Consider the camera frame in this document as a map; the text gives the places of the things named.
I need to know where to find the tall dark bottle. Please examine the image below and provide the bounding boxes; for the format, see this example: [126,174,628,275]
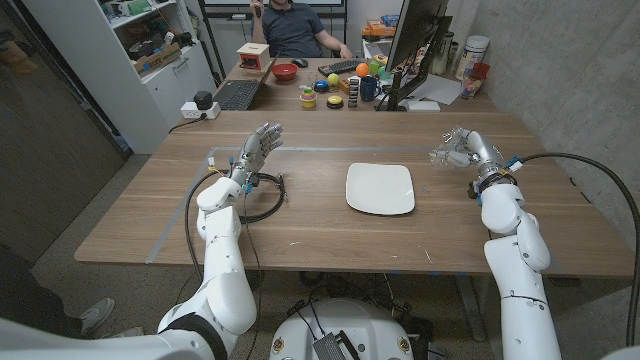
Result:
[430,30,456,77]

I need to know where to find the white printed canister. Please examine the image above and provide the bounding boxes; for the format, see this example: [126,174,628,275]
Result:
[454,34,491,81]

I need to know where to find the small flat white box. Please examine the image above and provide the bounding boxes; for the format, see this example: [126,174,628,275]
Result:
[405,99,442,113]

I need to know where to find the black keyboard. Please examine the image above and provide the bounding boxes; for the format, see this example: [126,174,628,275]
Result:
[317,58,366,78]

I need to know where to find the person in dark trousers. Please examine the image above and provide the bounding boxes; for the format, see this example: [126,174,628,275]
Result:
[0,242,144,340]

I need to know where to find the brown cardboard box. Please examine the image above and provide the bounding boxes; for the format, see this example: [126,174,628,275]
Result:
[132,41,183,76]

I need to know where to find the black power cord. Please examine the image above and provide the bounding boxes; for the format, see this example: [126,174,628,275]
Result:
[167,113,209,135]

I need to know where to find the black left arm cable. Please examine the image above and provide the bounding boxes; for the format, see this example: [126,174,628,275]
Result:
[183,169,229,284]

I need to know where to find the grey finned module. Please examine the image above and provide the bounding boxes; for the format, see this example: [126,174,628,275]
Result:
[312,329,361,360]

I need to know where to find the dark open laptop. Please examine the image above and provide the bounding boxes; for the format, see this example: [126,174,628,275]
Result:
[213,55,279,112]

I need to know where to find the orange box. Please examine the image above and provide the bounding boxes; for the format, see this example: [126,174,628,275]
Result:
[361,18,399,39]

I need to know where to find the white power strip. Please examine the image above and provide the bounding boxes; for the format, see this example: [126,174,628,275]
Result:
[179,101,222,120]

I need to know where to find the black coiled ethernet cable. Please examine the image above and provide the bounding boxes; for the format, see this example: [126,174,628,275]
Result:
[237,172,287,225]

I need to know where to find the dark blue mug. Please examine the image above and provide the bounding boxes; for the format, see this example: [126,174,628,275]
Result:
[359,75,383,103]

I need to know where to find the grey table leg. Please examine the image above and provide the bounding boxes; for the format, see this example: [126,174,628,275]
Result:
[454,273,487,343]

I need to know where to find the white robot torso base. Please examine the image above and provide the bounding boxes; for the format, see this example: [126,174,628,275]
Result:
[269,298,415,360]

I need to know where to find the red snack jar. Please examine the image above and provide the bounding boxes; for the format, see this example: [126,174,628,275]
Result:
[459,61,492,100]

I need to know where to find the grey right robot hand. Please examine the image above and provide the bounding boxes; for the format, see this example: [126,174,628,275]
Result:
[441,127,511,184]

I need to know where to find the colourful stacking cup toy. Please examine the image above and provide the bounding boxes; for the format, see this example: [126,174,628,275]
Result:
[299,86,319,110]

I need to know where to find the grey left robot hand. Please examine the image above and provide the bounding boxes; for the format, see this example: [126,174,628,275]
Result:
[228,122,285,187]

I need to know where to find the person in dark polo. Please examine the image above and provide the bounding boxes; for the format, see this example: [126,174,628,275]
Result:
[249,0,354,60]

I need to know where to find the white paper sheets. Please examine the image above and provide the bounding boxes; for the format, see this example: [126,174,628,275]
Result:
[407,73,463,106]

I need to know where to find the white shelf cabinet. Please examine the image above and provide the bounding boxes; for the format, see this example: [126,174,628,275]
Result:
[22,0,219,155]

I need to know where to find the black monitor on stand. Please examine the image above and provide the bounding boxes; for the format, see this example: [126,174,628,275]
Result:
[384,0,454,112]

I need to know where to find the black power adapter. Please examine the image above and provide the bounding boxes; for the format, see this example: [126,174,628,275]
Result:
[193,90,215,111]

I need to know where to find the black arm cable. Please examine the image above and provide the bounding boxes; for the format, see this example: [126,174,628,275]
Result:
[183,169,229,284]
[517,151,640,347]

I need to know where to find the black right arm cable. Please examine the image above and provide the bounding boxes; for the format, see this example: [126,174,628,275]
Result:
[517,151,640,347]

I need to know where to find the white and red box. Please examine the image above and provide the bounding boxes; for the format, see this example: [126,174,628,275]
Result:
[236,42,272,73]

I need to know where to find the white paper plate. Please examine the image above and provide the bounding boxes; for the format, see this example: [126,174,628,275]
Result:
[345,162,417,217]

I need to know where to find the red bowl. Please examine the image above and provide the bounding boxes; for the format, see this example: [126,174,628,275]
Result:
[271,62,299,82]

